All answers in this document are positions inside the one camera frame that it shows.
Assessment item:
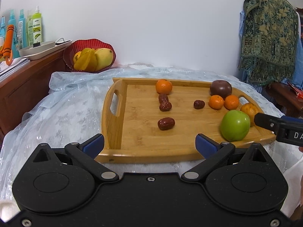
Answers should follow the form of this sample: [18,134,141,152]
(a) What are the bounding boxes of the large dull orange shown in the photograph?
[240,103,259,127]

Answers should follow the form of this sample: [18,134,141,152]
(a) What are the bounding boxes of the green apple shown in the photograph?
[220,110,251,142]

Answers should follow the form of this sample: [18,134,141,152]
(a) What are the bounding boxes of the small mandarin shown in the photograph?
[224,95,239,110]
[209,95,224,110]

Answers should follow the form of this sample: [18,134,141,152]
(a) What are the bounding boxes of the red jujube date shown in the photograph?
[158,93,169,103]
[157,117,175,131]
[159,101,172,112]
[193,100,205,110]

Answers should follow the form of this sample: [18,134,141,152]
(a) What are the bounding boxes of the small mandarin front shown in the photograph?
[209,95,224,110]

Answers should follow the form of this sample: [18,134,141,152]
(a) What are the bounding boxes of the dark purple plum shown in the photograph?
[209,80,233,99]

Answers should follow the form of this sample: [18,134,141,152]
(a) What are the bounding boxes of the orange mandarin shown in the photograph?
[155,79,173,95]

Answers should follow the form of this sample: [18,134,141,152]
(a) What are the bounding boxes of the person right hand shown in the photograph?
[291,158,302,220]

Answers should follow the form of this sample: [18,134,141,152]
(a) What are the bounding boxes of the small wooden side table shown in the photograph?
[266,82,302,118]

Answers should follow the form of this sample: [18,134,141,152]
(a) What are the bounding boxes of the red book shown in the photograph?
[288,82,303,99]

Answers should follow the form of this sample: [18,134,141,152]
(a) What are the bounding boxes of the white towel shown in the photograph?
[281,158,303,217]

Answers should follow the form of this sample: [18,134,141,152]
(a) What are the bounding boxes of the bamboo serving tray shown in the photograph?
[95,77,277,165]

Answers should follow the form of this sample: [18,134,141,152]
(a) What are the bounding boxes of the wooden cabinet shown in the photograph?
[0,49,66,141]

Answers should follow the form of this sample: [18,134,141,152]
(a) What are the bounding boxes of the yellow starfruit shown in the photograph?
[73,48,97,72]

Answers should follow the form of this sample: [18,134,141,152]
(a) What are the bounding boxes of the green patterned fringed shawl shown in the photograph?
[239,0,298,86]

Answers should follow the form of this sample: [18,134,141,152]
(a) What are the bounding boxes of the yellow mango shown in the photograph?
[94,48,113,71]

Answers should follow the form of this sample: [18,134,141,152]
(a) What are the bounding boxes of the red fruit bowl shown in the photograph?
[63,38,116,73]

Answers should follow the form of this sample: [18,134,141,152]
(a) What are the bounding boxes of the white rectangular tray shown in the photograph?
[19,40,72,61]

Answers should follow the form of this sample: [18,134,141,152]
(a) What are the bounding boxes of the papers on cabinet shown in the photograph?
[0,58,30,81]

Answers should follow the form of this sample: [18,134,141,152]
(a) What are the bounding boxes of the orange flexible tripod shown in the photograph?
[1,25,14,66]

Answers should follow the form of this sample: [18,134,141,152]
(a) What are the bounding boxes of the green spray bottle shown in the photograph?
[32,6,43,44]

